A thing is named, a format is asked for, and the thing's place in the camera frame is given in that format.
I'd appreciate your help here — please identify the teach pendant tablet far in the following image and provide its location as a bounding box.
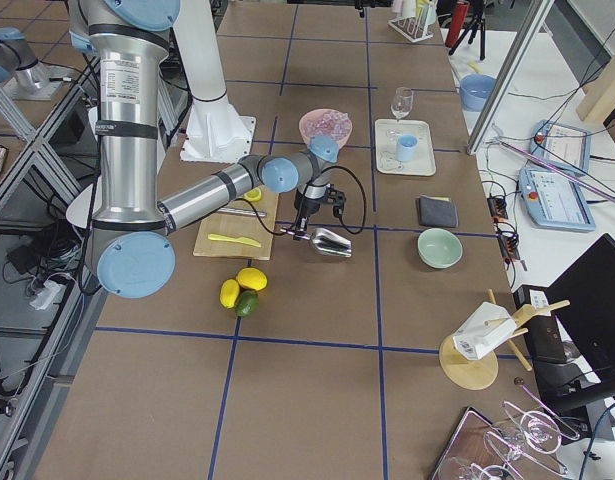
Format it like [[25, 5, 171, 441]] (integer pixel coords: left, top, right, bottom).
[[530, 120, 591, 175]]

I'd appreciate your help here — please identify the clear wine glass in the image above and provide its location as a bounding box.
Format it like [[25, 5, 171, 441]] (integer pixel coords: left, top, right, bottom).
[[385, 86, 414, 142]]

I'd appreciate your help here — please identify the aluminium frame post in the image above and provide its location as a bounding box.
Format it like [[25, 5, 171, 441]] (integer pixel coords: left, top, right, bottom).
[[466, 0, 555, 155]]

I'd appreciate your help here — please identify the wooden cutting board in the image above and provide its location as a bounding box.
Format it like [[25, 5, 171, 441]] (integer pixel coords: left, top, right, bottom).
[[193, 187, 278, 260]]

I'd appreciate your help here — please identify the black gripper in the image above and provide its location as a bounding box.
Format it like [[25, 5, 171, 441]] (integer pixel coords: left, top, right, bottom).
[[294, 183, 346, 239]]

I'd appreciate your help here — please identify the green ceramic bowl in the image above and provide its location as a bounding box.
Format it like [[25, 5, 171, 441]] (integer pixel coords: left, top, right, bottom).
[[417, 228, 463, 269]]

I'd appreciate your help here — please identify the grey folded cloth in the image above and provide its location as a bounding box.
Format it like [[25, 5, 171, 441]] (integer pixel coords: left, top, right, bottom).
[[416, 196, 459, 228]]

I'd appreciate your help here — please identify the pink bowl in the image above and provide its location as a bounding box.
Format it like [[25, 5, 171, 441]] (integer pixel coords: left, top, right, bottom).
[[298, 108, 353, 156]]

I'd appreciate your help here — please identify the clear ice cubes pile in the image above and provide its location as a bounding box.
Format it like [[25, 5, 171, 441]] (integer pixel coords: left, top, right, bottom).
[[302, 110, 352, 140]]

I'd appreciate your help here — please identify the metal grabber stick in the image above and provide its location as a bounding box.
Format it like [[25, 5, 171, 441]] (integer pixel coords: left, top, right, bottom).
[[485, 138, 615, 204]]

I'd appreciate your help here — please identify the hanging wine glass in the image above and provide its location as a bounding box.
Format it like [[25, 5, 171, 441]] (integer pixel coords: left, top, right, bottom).
[[502, 401, 581, 455]]

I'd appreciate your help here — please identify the teach pendant tablet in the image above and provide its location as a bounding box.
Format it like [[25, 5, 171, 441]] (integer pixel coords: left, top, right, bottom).
[[518, 167, 596, 232], [530, 120, 591, 175]]

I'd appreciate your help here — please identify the metal ice scoop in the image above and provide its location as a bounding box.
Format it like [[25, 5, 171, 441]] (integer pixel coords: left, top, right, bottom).
[[281, 227, 352, 258]]

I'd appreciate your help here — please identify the steel cylinder tool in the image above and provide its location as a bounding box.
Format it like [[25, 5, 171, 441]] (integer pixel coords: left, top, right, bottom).
[[217, 207, 267, 218]]

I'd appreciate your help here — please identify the light blue plastic cup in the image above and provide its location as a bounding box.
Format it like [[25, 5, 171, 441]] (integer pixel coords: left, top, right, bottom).
[[395, 134, 418, 163]]

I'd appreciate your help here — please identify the lemon half slice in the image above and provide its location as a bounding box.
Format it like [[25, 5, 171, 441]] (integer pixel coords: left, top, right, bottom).
[[243, 187, 263, 203]]

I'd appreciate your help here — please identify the green lime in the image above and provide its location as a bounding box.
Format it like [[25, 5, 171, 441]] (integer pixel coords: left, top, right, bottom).
[[234, 290, 259, 318]]

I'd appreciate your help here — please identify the teach pendant tablet near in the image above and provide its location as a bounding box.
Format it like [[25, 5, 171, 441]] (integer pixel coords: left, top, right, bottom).
[[518, 167, 596, 232]]

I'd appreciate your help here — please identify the yellow lemon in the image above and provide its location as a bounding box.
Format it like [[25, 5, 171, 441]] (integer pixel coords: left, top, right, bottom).
[[219, 278, 241, 309], [236, 267, 268, 291]]

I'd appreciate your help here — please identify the white bear tray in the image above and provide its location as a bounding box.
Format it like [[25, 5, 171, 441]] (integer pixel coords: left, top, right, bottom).
[[375, 119, 436, 176]]

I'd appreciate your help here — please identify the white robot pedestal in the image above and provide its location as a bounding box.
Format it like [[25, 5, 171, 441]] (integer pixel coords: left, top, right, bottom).
[[174, 0, 256, 163]]

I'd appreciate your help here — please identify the dark tray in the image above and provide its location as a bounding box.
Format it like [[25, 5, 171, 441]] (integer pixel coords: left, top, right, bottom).
[[428, 406, 507, 479]]

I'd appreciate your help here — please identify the black monitor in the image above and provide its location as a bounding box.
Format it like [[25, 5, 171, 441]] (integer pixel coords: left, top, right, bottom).
[[528, 233, 615, 413]]

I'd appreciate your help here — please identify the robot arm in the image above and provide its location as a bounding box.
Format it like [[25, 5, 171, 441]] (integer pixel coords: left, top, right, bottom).
[[69, 1, 339, 298]]

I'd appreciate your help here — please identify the white wire cup rack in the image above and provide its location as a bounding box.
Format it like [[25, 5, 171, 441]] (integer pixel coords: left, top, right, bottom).
[[388, 0, 438, 43]]

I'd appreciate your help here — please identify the yellow plastic knife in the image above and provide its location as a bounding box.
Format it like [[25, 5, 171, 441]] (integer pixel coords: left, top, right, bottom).
[[207, 233, 262, 248]]

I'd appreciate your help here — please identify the wooden mug tree stand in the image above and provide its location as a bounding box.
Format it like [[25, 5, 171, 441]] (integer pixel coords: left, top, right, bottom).
[[439, 289, 570, 390]]

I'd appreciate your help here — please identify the red bottle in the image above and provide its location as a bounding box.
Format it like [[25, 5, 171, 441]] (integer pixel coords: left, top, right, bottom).
[[445, 0, 470, 48]]

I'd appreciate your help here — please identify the black tripod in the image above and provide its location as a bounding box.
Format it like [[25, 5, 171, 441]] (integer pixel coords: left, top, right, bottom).
[[448, 0, 486, 60]]

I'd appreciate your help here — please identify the blue bowl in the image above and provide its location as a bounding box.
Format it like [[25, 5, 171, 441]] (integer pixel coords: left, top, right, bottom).
[[459, 74, 496, 112]]

